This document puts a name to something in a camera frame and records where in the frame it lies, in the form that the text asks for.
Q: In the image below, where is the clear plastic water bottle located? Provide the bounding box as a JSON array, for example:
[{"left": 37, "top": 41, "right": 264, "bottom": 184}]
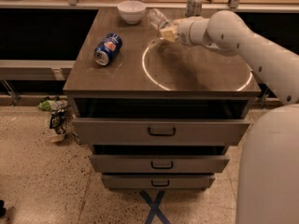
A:
[{"left": 148, "top": 8, "right": 172, "bottom": 31}]

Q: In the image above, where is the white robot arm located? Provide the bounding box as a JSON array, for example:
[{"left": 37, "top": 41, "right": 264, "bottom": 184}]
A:
[{"left": 158, "top": 10, "right": 299, "bottom": 224}]

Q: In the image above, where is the white ceramic bowl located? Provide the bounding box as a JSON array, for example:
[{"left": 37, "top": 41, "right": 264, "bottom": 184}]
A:
[{"left": 118, "top": 0, "right": 146, "bottom": 24}]

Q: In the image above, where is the small white floor bowl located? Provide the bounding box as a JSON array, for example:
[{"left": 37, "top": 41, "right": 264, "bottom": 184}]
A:
[{"left": 50, "top": 133, "right": 65, "bottom": 143}]

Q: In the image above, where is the silver upright drink can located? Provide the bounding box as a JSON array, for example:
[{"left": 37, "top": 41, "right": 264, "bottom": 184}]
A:
[{"left": 185, "top": 0, "right": 203, "bottom": 18}]

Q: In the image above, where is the blue soda can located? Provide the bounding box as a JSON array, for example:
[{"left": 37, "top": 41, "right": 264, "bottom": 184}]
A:
[{"left": 93, "top": 33, "right": 122, "bottom": 65}]

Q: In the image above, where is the grey drawer cabinet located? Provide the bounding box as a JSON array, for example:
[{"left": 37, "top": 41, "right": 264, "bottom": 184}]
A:
[{"left": 63, "top": 7, "right": 262, "bottom": 191}]

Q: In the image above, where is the top grey drawer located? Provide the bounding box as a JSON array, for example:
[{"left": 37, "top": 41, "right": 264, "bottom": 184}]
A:
[{"left": 73, "top": 118, "right": 249, "bottom": 146}]

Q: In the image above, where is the grey drawer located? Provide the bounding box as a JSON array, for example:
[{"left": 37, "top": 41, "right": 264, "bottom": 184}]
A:
[
  {"left": 73, "top": 118, "right": 249, "bottom": 146},
  {"left": 90, "top": 155, "right": 229, "bottom": 174},
  {"left": 102, "top": 174, "right": 215, "bottom": 189}
]

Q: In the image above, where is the black snack bag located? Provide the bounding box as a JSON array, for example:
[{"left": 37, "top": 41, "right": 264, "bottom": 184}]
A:
[{"left": 50, "top": 109, "right": 66, "bottom": 134}]

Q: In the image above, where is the green snack bag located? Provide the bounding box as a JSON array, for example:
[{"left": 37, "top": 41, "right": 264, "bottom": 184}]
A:
[{"left": 37, "top": 100, "right": 67, "bottom": 111}]

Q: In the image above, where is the middle grey drawer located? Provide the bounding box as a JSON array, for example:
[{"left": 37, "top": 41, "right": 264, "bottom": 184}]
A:
[{"left": 90, "top": 155, "right": 229, "bottom": 174}]

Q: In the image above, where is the bottom grey drawer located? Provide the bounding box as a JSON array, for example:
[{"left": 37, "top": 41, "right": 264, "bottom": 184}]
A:
[{"left": 102, "top": 174, "right": 215, "bottom": 189}]

